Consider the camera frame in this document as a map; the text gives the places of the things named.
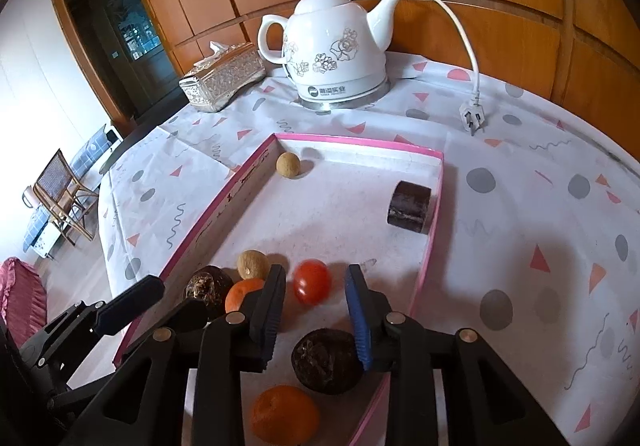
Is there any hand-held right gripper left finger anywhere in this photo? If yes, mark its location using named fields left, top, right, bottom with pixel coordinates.
left=60, top=264, right=288, bottom=446

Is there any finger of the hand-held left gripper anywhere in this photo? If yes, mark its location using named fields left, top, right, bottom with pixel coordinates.
left=20, top=275, right=166, bottom=377

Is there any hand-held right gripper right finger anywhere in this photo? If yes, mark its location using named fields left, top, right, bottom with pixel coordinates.
left=345, top=264, right=571, bottom=446

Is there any small orange mandarin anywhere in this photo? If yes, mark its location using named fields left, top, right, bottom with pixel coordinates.
left=225, top=277, right=266, bottom=315

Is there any dark water chestnut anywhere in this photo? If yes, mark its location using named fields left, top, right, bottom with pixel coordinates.
left=182, top=265, right=235, bottom=320
left=291, top=329, right=364, bottom=396

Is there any red cherry tomato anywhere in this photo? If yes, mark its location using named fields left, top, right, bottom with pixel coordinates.
left=292, top=259, right=333, bottom=306

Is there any tan longan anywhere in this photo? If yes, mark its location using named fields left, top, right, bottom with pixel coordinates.
left=236, top=250, right=271, bottom=281
left=276, top=152, right=303, bottom=180

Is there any large orange mandarin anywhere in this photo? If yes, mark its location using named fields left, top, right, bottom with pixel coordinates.
left=250, top=385, right=321, bottom=445

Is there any pink shallow cardboard box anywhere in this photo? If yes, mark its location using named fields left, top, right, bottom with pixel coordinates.
left=112, top=133, right=445, bottom=446

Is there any dark sugarcane piece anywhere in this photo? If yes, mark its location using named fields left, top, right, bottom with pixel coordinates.
left=386, top=180, right=432, bottom=233

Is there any pink ruffled cloth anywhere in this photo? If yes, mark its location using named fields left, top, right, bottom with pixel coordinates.
left=0, top=256, right=49, bottom=343

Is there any wicker chair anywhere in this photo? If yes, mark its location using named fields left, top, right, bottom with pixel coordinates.
left=32, top=149, right=99, bottom=247

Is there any white patterned tablecloth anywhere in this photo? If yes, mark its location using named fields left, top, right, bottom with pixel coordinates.
left=97, top=49, right=640, bottom=446

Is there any silver patterned tissue box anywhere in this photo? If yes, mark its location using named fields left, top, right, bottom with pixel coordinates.
left=179, top=41, right=267, bottom=113

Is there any dark wooden door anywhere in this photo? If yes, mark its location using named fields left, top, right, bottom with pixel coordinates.
left=52, top=0, right=189, bottom=125

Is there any white ceramic electric kettle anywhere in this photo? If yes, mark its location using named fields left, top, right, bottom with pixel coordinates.
left=257, top=0, right=401, bottom=110

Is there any white power cord with plug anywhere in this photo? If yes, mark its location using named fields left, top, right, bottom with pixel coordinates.
left=350, top=0, right=487, bottom=137

